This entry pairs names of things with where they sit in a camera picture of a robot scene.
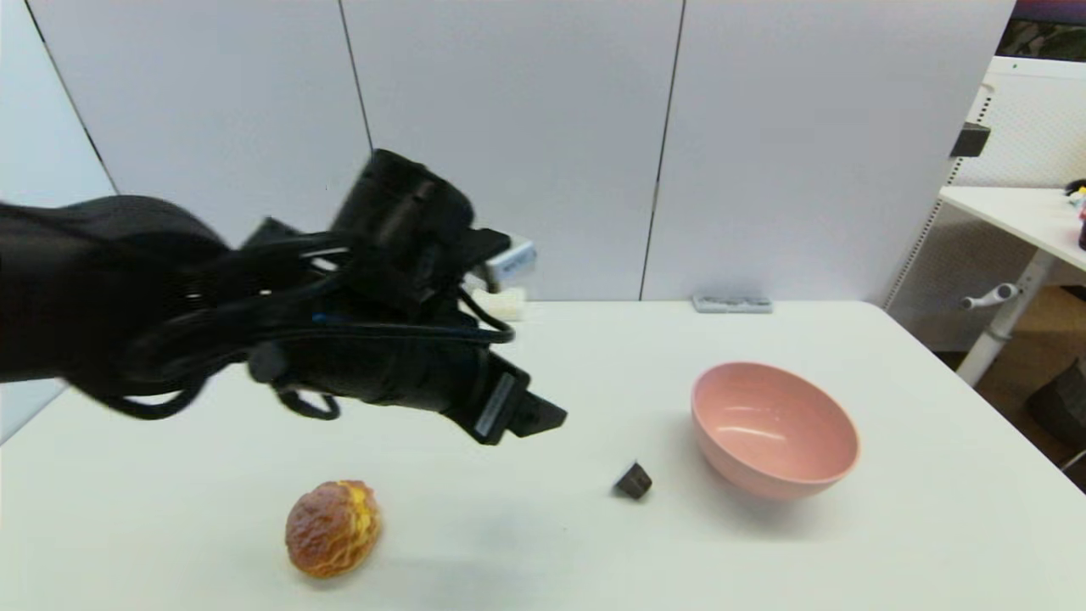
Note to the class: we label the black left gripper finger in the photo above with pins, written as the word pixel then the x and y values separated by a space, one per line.
pixel 539 414

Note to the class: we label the flat grey rectangular block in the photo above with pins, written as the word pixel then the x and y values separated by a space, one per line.
pixel 732 304

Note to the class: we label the white side table leg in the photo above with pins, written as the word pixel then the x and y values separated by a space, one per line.
pixel 1005 318

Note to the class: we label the pink bowl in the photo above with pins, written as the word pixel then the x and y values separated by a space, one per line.
pixel 770 433

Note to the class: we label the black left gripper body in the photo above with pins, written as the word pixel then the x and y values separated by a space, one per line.
pixel 399 373

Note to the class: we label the black clamp box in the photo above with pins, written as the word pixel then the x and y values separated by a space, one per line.
pixel 969 140

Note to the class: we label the white side table top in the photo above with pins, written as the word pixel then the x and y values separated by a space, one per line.
pixel 1022 216

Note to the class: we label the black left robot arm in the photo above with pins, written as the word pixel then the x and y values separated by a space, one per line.
pixel 93 288

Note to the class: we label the black chair base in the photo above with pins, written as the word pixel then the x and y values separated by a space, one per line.
pixel 1060 412

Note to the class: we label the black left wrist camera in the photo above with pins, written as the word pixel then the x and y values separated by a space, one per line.
pixel 407 221

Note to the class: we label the small colourful toys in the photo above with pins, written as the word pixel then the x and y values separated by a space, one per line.
pixel 1079 208

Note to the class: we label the white pegboard panel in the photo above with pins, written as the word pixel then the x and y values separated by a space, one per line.
pixel 1031 127

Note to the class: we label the white rectangular sponge block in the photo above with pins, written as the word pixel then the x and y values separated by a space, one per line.
pixel 512 304

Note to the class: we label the brown yellow bread roll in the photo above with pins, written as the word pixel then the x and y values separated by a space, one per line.
pixel 333 529

